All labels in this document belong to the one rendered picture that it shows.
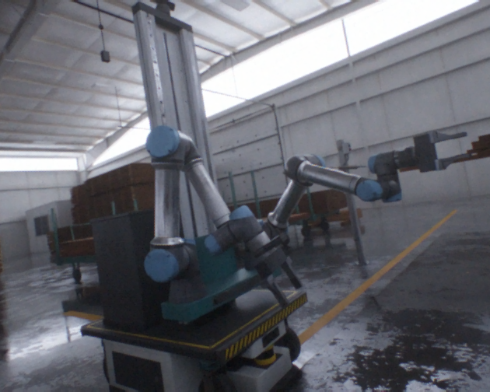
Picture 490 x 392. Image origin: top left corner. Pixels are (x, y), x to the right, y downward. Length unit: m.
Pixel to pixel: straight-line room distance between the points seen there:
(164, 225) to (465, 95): 11.23
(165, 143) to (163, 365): 0.84
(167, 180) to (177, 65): 0.83
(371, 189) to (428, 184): 10.69
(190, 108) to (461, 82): 10.75
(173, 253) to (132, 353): 0.57
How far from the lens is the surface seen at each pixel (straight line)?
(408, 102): 12.19
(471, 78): 12.03
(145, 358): 1.54
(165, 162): 1.16
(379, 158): 1.39
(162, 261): 1.16
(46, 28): 13.53
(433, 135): 1.34
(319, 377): 1.68
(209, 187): 1.26
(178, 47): 1.91
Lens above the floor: 0.78
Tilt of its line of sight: 3 degrees up
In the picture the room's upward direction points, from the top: 9 degrees counter-clockwise
